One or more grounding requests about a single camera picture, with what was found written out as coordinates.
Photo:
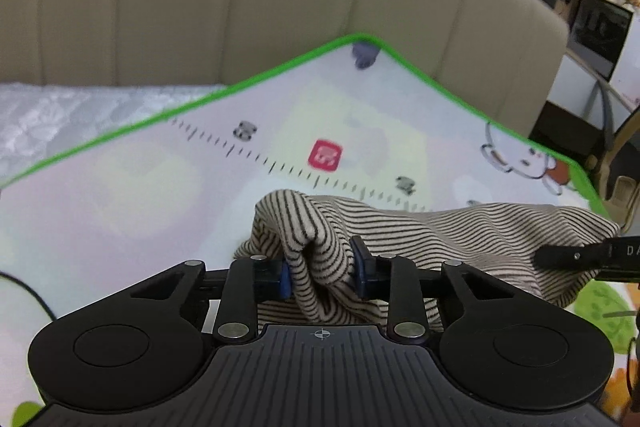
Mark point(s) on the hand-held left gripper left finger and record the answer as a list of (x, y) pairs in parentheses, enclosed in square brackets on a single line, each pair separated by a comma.
[(285, 282)]

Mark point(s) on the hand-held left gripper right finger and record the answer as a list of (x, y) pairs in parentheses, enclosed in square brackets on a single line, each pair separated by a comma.
[(357, 272)]

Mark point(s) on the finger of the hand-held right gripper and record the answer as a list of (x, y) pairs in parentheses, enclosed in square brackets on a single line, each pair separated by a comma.
[(560, 257)]

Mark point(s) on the beige striped pants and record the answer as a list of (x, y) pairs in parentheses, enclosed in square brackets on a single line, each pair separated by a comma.
[(450, 237)]

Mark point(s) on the tan mesh office chair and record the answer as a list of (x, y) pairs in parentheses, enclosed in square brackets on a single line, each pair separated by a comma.
[(620, 197)]

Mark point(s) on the cartoon printed play mat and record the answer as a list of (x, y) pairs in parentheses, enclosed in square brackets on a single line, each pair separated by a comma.
[(150, 187)]

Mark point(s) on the white desk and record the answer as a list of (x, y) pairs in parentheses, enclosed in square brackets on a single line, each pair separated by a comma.
[(570, 82)]

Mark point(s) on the black framed monitor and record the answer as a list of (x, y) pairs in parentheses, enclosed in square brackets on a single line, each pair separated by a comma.
[(600, 32)]

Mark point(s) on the white quilted bedsheet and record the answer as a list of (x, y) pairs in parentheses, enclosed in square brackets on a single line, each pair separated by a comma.
[(75, 117)]

